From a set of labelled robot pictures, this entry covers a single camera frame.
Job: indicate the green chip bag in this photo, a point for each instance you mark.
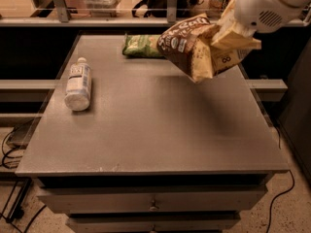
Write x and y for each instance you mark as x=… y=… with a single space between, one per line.
x=142 y=46

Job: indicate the drawer with knob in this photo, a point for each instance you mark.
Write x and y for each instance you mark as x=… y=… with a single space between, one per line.
x=153 y=223
x=101 y=200

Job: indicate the blue plastic bottle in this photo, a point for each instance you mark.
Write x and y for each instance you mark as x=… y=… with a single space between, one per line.
x=78 y=88

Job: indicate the lower drawer with knob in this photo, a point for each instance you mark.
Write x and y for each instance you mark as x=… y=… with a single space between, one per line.
x=153 y=223

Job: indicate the grey metal railing shelf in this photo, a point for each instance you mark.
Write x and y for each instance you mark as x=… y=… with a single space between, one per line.
x=64 y=19

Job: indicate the brown sea salt chip bag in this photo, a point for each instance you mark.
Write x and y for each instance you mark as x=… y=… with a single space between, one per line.
x=194 y=55

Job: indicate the grey drawer cabinet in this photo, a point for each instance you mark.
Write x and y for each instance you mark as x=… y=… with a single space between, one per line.
x=150 y=127

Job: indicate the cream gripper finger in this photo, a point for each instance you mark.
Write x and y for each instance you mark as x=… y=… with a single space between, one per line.
x=230 y=40
x=207 y=31

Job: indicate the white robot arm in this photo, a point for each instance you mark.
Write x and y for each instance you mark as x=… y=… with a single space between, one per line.
x=239 y=20

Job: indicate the black bag background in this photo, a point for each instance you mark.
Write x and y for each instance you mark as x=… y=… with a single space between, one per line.
x=159 y=8

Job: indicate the upper drawer with knob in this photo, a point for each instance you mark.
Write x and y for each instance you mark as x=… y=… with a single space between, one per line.
x=101 y=200

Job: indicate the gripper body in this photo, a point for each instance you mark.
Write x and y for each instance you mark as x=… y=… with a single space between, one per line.
x=259 y=10

